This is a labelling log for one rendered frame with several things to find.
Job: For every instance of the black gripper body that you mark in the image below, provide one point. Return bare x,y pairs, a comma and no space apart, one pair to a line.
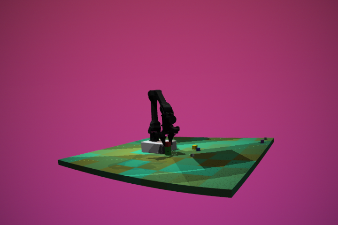
164,131

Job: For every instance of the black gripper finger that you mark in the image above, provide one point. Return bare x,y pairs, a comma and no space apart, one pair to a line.
162,140
170,137

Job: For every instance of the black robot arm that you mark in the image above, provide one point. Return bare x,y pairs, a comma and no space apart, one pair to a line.
167,115

